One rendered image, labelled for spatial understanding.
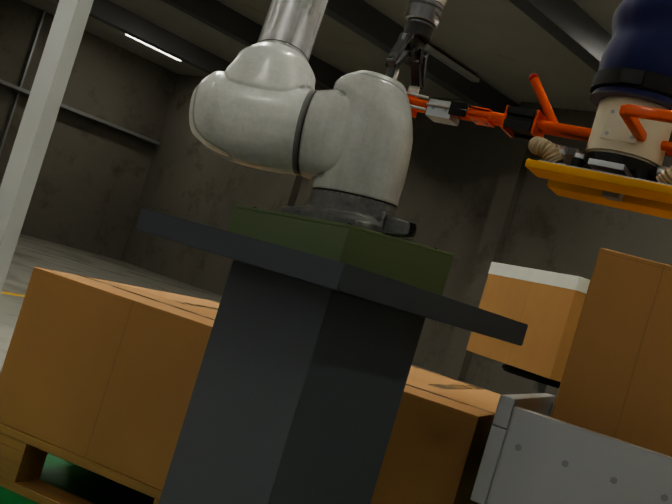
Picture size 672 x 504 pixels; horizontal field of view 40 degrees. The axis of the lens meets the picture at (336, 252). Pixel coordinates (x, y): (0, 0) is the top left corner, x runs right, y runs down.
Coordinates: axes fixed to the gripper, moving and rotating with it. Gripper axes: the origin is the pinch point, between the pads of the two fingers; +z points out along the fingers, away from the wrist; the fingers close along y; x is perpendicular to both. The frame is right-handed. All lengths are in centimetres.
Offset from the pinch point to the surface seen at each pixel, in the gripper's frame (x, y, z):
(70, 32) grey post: 274, 134, -38
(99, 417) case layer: 36, -33, 98
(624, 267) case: -71, -19, 30
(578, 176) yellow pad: -55, -13, 13
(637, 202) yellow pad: -64, 6, 13
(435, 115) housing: -12.3, -1.6, 2.8
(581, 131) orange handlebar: -49.2, -1.5, 0.4
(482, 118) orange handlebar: -24.7, -1.5, 1.4
